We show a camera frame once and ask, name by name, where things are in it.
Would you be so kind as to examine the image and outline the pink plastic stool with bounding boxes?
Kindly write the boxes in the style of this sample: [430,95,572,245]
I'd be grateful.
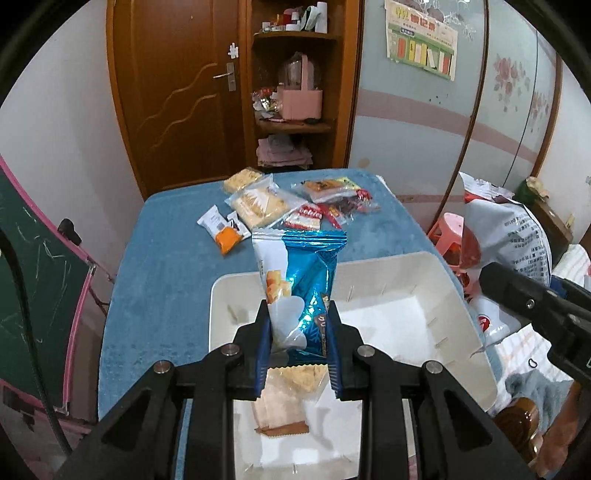
[427,212,468,268]

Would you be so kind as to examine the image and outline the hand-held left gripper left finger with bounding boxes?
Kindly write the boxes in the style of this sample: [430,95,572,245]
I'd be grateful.
[55,299,273,480]

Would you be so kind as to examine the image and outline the rice crisp bar packet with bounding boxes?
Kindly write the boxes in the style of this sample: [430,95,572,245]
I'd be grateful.
[223,169,263,193]

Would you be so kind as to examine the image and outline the large white printed bag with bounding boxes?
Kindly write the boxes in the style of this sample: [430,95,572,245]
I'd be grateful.
[457,173,553,347]

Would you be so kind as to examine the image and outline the clear packet of fried snacks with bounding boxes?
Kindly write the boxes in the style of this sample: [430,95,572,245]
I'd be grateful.
[291,180,358,204]

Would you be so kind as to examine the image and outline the red yellow label snack packet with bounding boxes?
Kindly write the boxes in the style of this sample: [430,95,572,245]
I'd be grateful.
[320,203,348,229]

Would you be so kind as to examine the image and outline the dark red snack packet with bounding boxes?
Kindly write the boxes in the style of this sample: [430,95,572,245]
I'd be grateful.
[337,189,382,215]

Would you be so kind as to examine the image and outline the pink basket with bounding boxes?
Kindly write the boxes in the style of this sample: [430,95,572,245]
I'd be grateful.
[277,53,324,121]

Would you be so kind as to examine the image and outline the foil wrappers on shelf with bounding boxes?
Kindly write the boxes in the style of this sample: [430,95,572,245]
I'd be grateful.
[252,88,282,121]

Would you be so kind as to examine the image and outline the white plastic bin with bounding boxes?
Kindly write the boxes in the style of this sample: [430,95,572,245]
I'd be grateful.
[209,251,498,480]

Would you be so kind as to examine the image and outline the green chalkboard with pink frame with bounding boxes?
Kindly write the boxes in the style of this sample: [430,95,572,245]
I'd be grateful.
[0,157,117,418]

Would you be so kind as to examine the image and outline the blue towel cloth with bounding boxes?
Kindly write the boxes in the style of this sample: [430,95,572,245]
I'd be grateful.
[98,167,468,480]

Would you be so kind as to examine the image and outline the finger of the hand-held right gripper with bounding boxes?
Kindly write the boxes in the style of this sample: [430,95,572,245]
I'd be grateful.
[479,261,561,326]

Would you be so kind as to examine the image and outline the floral sliding wardrobe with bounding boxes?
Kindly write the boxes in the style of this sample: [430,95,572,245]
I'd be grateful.
[348,0,591,241]

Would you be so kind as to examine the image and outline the folded pink cloths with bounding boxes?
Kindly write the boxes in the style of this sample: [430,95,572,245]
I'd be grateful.
[256,134,315,169]

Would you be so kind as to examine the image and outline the grey cloth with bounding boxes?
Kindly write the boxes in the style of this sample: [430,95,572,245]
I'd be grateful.
[503,369,574,431]

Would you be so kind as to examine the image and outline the metal door handle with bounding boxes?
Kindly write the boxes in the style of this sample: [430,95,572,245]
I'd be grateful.
[213,62,238,93]

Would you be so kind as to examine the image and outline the green bag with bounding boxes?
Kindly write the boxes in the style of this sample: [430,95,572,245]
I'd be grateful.
[517,176,551,205]

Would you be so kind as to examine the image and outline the white bottles and jars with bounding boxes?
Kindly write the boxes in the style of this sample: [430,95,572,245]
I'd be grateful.
[259,2,329,34]

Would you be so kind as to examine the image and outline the wooden cabinet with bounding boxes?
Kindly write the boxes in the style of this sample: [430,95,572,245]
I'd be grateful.
[531,198,576,252]

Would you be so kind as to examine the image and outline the blue white snack packet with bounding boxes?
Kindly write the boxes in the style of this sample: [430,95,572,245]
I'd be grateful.
[252,229,348,367]

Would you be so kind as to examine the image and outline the orange snack packet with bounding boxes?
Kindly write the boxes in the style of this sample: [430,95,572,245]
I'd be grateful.
[215,226,245,256]

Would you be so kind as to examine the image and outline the wooden corner shelf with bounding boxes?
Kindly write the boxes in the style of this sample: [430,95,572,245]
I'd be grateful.
[245,0,366,175]

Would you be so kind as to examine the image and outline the red white snack packet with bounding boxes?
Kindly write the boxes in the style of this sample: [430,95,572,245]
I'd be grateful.
[283,204,324,232]

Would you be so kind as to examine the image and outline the checkered blanket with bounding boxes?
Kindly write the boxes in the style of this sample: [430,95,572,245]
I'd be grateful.
[482,244,591,386]

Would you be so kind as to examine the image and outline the black chalkboard clip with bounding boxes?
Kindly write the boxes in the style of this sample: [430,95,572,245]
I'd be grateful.
[58,218,83,245]

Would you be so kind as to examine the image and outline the clear bread packet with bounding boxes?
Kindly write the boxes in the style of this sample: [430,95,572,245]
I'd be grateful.
[225,174,306,230]

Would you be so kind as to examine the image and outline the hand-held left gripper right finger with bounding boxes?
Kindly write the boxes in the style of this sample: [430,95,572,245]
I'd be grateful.
[322,299,540,480]

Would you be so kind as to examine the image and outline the wall poster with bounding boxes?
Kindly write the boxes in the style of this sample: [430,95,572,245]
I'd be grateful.
[385,0,459,81]

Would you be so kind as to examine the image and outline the clear packet of pale cake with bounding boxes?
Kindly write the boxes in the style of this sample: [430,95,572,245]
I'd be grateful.
[253,364,334,435]

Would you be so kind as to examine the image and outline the brown wooden door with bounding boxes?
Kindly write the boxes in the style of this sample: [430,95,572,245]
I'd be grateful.
[107,0,254,200]

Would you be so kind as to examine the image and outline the small white black packet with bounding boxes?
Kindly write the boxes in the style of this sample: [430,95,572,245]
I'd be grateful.
[197,206,228,236]

